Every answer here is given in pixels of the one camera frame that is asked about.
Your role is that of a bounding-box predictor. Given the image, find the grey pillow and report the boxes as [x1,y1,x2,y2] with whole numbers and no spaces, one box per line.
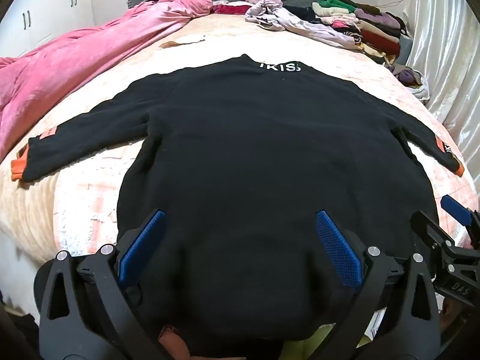
[399,34,414,64]

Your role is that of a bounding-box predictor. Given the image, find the red cloth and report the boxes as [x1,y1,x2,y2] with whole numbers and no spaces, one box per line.
[214,2,252,16]

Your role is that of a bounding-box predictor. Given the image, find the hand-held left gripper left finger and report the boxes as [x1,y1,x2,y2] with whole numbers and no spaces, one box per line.
[37,210,167,360]

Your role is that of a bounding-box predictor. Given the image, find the stack of folded clothes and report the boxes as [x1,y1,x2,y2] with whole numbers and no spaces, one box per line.
[311,0,413,65]

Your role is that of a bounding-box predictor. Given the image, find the black crumpled garment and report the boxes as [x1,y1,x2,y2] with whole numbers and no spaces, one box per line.
[283,5,319,23]

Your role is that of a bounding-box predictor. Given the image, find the white wardrobe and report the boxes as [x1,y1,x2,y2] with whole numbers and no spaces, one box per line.
[0,0,94,59]

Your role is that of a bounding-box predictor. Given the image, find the lilac crumpled garment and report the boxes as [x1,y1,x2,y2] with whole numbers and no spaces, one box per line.
[245,0,362,50]

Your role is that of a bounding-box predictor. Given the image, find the pink quilt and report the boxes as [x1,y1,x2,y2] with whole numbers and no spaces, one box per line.
[0,0,214,158]

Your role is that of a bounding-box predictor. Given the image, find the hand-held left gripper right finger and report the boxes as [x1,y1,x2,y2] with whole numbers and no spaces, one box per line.
[315,210,441,360]

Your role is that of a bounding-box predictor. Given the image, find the person's left hand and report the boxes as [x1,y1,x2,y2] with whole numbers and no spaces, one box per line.
[157,324,193,360]

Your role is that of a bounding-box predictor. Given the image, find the orange and white patterned blanket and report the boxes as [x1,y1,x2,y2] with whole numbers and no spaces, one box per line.
[0,15,480,271]

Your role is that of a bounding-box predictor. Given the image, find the plastic bag of clothes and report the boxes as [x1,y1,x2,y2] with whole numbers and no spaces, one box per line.
[390,64,432,102]

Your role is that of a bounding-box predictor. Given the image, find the white satin curtain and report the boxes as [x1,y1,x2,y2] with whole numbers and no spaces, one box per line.
[407,0,480,151]

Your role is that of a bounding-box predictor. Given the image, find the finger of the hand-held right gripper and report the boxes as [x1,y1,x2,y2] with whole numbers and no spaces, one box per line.
[410,211,451,250]
[440,195,480,230]

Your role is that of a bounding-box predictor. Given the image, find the black t-shirt orange print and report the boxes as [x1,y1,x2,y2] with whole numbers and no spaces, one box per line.
[11,53,466,347]

